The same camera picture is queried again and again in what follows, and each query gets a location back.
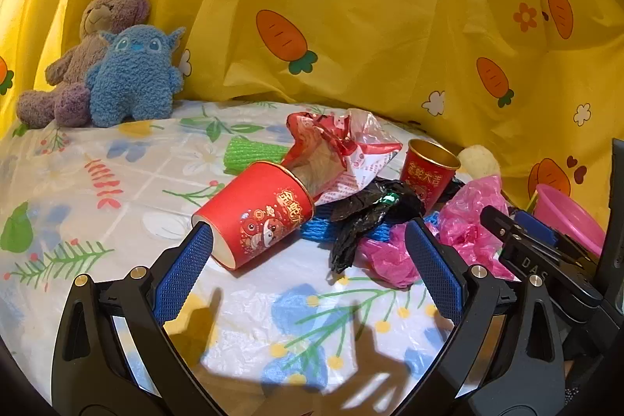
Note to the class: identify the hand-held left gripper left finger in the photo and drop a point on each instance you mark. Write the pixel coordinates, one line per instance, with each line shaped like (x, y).
(187, 265)

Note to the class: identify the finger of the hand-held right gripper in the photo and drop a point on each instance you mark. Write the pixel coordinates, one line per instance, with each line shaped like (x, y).
(531, 262)
(536, 228)

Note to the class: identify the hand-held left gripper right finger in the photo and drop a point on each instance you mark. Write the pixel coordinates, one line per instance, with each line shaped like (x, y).
(434, 270)

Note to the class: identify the pink plastic bowl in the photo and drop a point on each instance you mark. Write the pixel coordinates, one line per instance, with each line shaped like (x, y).
(565, 206)

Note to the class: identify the large red paper cup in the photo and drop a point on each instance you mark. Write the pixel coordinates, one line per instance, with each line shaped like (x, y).
(253, 211)

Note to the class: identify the blue foam net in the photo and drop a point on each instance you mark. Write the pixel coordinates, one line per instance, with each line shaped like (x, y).
(317, 231)

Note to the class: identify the pink plastic bag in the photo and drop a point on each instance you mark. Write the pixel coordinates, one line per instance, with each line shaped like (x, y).
(468, 211)

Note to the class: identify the black plastic bag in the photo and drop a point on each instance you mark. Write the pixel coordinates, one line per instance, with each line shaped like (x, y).
(360, 221)

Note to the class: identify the cream plush ball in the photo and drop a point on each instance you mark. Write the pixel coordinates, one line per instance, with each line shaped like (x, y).
(480, 160)

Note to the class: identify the small red paper cup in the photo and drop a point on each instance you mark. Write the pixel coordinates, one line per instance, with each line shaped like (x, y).
(426, 177)

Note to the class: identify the green foam net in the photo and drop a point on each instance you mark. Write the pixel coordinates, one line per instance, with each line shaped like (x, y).
(248, 155)

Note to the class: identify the red and white plastic bag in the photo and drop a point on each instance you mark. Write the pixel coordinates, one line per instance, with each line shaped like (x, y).
(360, 153)

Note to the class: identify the blue plush monster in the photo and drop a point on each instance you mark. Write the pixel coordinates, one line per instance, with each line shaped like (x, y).
(131, 79)

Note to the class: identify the brown teddy bear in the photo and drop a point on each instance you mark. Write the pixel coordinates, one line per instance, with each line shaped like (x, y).
(73, 60)

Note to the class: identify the yellow carrot print cloth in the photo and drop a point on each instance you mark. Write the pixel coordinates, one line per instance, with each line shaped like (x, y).
(365, 31)

